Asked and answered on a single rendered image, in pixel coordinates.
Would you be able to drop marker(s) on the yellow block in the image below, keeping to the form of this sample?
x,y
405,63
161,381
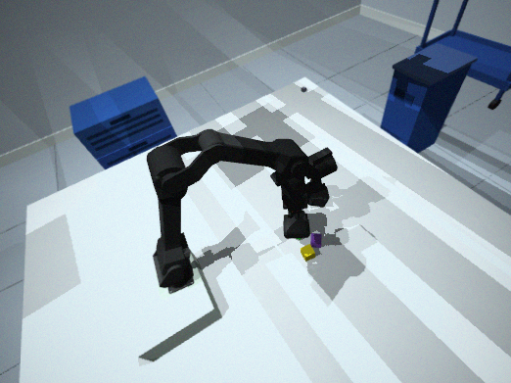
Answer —
x,y
307,252

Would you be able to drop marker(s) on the purple block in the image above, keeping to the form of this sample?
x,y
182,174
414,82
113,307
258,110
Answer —
x,y
315,240

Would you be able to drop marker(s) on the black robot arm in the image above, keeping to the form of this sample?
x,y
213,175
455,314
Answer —
x,y
171,180

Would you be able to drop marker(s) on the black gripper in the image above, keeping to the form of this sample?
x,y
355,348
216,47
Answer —
x,y
295,223

